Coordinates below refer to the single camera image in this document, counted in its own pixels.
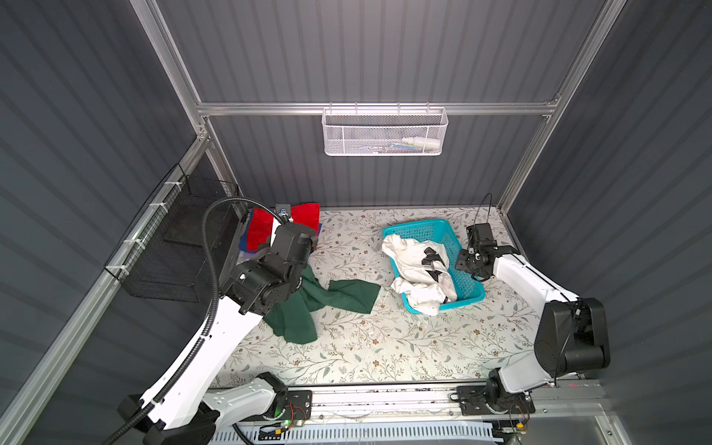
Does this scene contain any green t-shirt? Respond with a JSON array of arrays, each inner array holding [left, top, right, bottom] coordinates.
[[263, 266, 381, 345]]

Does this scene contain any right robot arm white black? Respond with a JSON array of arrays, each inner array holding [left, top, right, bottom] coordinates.
[[455, 222, 611, 406]]

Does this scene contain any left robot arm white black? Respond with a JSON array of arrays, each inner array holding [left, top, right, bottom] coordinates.
[[107, 222, 317, 444]]

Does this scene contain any red folded t-shirt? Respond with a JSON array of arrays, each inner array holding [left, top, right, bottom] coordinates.
[[247, 203, 321, 250]]

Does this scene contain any blue folded t-shirt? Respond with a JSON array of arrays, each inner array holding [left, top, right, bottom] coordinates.
[[239, 223, 323, 254]]

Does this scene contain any white t-shirt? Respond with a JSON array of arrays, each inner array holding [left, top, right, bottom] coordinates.
[[381, 234, 458, 316]]

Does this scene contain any white bottle in basket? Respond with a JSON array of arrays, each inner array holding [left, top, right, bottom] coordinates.
[[402, 136, 442, 151]]

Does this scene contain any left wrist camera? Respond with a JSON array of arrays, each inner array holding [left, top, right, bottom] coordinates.
[[276, 204, 292, 221]]

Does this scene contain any white wire mesh basket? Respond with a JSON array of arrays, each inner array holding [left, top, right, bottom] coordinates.
[[321, 106, 449, 157]]

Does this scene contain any black wire basket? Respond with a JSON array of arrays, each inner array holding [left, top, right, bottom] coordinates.
[[105, 168, 239, 304]]

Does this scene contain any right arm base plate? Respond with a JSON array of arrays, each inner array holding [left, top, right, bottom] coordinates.
[[450, 385, 536, 417]]

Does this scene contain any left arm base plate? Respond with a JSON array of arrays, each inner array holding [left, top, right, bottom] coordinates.
[[263, 389, 313, 422]]

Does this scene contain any aluminium mounting rail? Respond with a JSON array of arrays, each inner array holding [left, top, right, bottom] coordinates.
[[160, 383, 607, 424]]

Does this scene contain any white vented cable tray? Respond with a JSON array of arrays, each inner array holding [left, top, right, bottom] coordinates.
[[211, 421, 504, 444]]

